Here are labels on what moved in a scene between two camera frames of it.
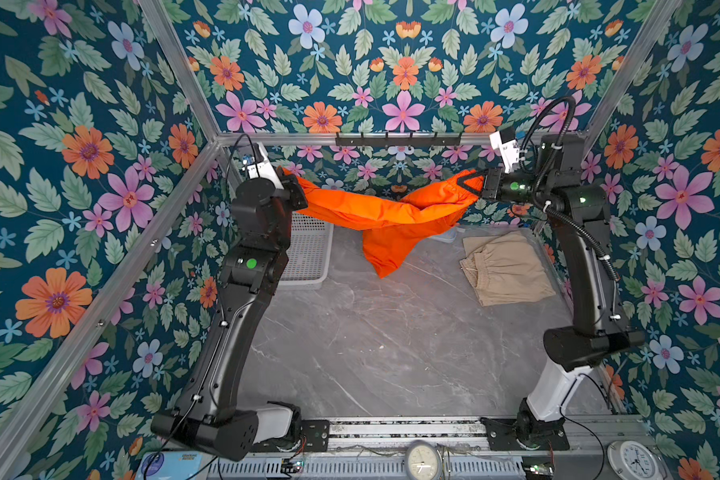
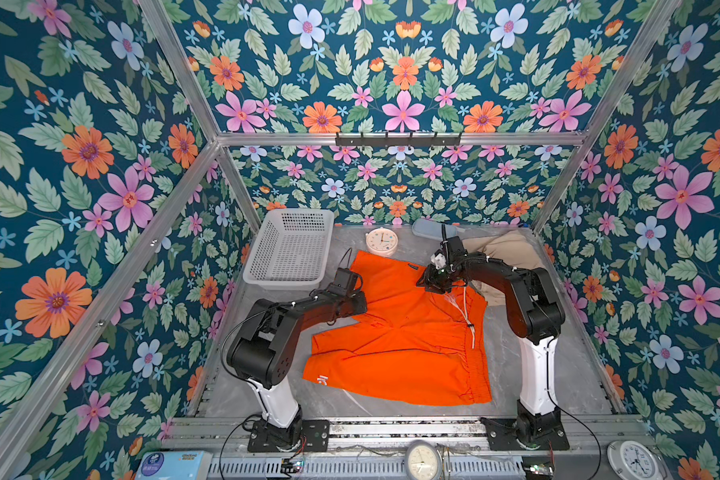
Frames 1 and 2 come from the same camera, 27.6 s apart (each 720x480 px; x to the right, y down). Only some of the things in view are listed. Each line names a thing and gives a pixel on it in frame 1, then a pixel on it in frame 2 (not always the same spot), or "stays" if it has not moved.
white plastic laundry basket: (309, 252) stays
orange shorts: (388, 226) to (412, 344)
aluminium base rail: (375, 450) stays
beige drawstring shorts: (504, 268) stays
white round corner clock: (632, 460) stays
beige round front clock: (422, 461) stays
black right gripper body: (516, 189) to (442, 279)
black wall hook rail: (395, 141) stays
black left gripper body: (290, 196) to (356, 304)
